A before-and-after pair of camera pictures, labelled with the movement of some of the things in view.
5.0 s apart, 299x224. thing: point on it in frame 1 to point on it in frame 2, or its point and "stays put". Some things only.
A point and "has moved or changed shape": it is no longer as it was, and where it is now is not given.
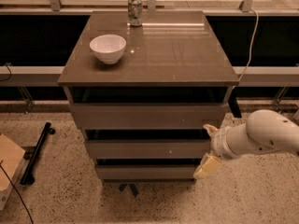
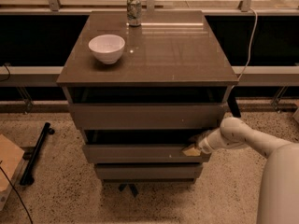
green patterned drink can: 135,9 stays put
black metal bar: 27,178 stays put
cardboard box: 11,159 stays put
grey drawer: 149,148 has moved or changed shape
